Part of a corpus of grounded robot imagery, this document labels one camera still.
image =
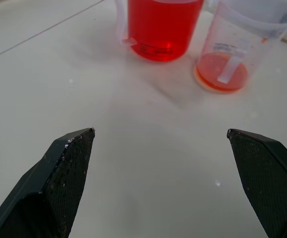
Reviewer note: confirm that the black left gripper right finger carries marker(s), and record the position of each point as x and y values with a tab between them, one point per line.
265	173

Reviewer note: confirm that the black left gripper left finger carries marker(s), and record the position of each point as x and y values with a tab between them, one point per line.
59	178

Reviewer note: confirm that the plastic measuring jug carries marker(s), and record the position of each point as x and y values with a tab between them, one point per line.
229	54

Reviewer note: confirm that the red liquid measuring jug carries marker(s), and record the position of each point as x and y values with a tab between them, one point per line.
162	28

